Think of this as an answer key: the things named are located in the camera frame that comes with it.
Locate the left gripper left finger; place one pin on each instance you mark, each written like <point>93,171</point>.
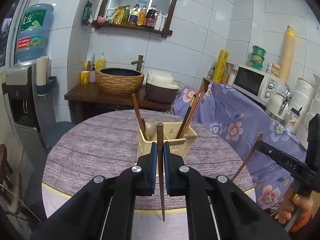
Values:
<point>103,208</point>

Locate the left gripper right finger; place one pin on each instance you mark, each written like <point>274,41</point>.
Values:
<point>216,207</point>

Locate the brown wooden chopstick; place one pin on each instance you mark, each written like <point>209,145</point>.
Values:
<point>159,133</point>
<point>135,104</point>

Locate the dark black chopstick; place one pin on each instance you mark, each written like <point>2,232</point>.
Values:
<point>143,128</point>

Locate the black chopstick yellow band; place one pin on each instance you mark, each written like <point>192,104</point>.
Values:
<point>178,136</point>

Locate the person right hand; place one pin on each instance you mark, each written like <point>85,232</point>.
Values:
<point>288,205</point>

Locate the cream plastic utensil holder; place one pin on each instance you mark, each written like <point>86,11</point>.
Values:
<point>179,147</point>

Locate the milk tea cup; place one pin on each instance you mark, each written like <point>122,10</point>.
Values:
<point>293,119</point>

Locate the purple floral cloth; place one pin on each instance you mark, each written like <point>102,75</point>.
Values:
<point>240,121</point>

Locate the white microwave oven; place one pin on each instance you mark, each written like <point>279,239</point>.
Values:
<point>257,85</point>

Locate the dark wooden counter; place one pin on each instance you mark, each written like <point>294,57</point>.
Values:
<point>86,101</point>

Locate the white brown rice cooker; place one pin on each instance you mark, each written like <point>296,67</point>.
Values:
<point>161,87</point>

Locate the stack of paper cups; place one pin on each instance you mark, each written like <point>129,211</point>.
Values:
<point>287,54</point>

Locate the green instant noodle cups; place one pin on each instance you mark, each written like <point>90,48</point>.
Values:
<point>257,57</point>

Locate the woven basket sink basin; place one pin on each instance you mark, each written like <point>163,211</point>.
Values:
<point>119,80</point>

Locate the yellow mug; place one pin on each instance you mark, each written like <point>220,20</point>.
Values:
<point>84,77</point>

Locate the yellow roll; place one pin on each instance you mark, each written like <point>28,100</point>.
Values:
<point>220,66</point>

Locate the water dispenser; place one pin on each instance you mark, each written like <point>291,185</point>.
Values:
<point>32,113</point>

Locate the wooden faucet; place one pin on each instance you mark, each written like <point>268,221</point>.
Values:
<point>138,62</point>

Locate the yellow soap bottle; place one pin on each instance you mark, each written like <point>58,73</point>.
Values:
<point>100,63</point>

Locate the blue water jug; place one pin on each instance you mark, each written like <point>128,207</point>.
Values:
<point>33,32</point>

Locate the dark soy sauce bottle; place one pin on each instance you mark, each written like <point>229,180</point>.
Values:
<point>151,17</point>

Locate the green hanging packet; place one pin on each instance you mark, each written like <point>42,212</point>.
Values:
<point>87,14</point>

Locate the wooden framed mirror shelf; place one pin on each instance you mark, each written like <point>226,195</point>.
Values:
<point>131,14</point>

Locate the white kettle chrome handle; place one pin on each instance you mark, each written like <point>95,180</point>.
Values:
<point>278,105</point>

